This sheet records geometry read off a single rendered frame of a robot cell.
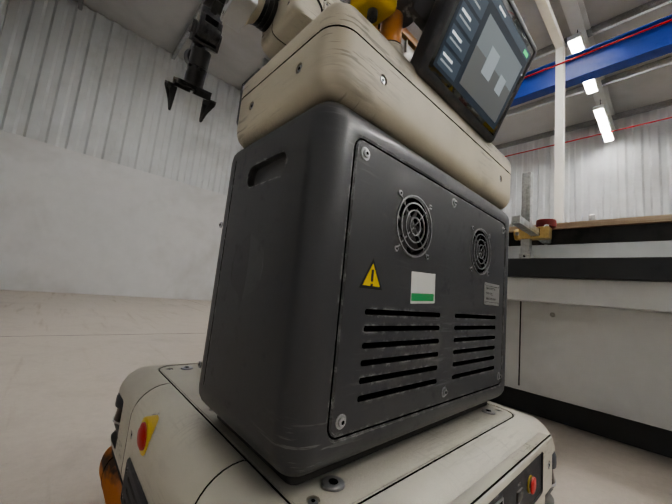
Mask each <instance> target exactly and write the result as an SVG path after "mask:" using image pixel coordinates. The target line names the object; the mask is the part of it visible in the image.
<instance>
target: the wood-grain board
mask: <svg viewBox="0 0 672 504"><path fill-rule="evenodd" d="M665 222H672V214H666V215H653V216H640V217H627V218H615V219H602V220H589V221H577V222H564V223H557V227H556V228H554V229H552V230H559V229H574V228H589V227H604V226H620V225H635V224H650V223H665ZM515 229H519V228H517V227H516V226H513V227H509V233H513V232H514V230H515Z"/></svg>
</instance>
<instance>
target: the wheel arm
mask: <svg viewBox="0 0 672 504"><path fill-rule="evenodd" d="M511 224H513V225H514V226H516V227H517V228H519V229H521V230H522V231H524V232H525V233H527V234H529V235H530V236H539V229H538V228H537V227H536V226H534V225H533V224H531V223H530V222H529V221H527V220H526V219H525V218H523V217H522V216H520V215H518V216H512V217H511ZM538 241H540V242H541V243H543V244H544V245H548V244H550V243H551V240H538Z"/></svg>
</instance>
